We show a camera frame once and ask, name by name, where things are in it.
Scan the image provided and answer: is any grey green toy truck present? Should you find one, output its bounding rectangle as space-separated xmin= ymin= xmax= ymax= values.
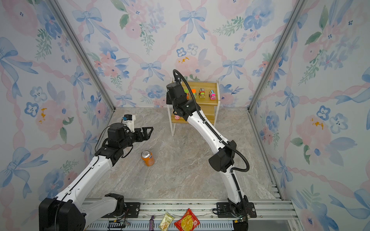
xmin=198 ymin=88 xmax=206 ymax=99

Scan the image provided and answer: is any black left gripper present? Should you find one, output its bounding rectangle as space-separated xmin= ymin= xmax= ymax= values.
xmin=120 ymin=126 xmax=153 ymax=151

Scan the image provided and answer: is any pink toy car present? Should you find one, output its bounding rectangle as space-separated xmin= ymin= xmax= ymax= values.
xmin=209 ymin=90 xmax=217 ymax=101

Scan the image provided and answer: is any yellow green snack packet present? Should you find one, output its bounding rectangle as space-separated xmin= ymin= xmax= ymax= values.
xmin=159 ymin=212 xmax=174 ymax=231

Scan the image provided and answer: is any purple small bottle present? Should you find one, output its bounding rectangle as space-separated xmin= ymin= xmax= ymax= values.
xmin=149 ymin=215 xmax=155 ymax=231

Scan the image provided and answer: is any orange soda can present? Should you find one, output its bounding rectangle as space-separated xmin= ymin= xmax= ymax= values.
xmin=141 ymin=150 xmax=155 ymax=167

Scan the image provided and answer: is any aluminium front rail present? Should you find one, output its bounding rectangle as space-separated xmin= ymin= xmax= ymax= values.
xmin=83 ymin=199 xmax=303 ymax=231

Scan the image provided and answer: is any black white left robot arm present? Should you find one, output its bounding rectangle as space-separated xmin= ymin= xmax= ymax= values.
xmin=39 ymin=123 xmax=154 ymax=231

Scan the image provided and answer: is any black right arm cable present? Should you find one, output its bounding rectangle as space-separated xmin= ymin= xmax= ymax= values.
xmin=172 ymin=69 xmax=251 ymax=220

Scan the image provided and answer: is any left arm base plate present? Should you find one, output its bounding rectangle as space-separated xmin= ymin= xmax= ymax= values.
xmin=103 ymin=202 xmax=141 ymax=218

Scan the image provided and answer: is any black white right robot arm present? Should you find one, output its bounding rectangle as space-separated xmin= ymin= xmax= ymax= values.
xmin=166 ymin=82 xmax=253 ymax=218

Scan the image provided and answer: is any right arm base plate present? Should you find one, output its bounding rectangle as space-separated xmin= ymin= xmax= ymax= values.
xmin=213 ymin=202 xmax=257 ymax=219

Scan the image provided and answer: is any wooden two-tier shelf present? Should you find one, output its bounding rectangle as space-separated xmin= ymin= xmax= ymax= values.
xmin=167 ymin=81 xmax=221 ymax=136

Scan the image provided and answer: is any red snack packet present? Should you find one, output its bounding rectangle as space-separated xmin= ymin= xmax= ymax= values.
xmin=174 ymin=209 xmax=200 ymax=231

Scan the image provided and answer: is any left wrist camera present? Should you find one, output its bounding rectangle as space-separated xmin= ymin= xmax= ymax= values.
xmin=121 ymin=114 xmax=136 ymax=132

